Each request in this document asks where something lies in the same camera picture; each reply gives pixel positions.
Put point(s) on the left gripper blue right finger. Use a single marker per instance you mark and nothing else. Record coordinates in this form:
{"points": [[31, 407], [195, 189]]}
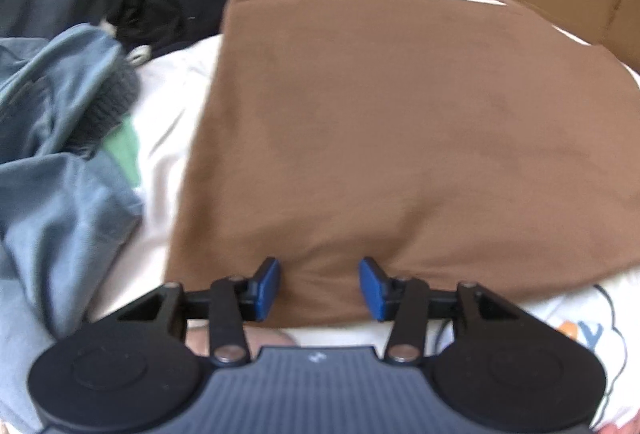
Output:
{"points": [[380, 292]]}

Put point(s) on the grey blue denim garment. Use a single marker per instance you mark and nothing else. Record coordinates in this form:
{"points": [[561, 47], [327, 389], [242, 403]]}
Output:
{"points": [[66, 207]]}

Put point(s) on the brown printed t-shirt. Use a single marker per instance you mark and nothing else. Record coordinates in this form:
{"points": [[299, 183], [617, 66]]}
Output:
{"points": [[449, 140]]}

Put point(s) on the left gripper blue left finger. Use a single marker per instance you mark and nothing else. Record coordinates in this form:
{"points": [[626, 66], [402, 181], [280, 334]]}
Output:
{"points": [[262, 290]]}

